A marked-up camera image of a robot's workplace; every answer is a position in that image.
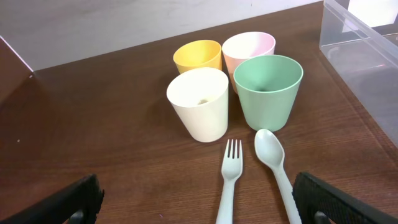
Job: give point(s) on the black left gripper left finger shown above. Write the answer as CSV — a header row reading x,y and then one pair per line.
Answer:
x,y
79,202

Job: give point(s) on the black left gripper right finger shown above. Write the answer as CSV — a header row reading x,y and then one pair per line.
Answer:
x,y
320,202

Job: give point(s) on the green plastic cup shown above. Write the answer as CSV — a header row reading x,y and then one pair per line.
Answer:
x,y
267,86

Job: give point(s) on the cream plastic cup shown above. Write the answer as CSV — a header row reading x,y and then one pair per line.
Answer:
x,y
200,98

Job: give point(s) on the clear plastic container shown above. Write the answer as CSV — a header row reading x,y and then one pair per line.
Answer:
x,y
359,39

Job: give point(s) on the white plastic spoon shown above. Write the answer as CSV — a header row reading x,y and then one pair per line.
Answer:
x,y
271,153

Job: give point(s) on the white plastic fork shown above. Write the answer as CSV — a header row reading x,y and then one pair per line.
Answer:
x,y
231,170

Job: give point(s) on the pink plastic cup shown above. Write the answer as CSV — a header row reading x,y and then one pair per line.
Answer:
x,y
244,46

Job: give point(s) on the yellow plastic cup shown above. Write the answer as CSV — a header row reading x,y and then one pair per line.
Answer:
x,y
198,54

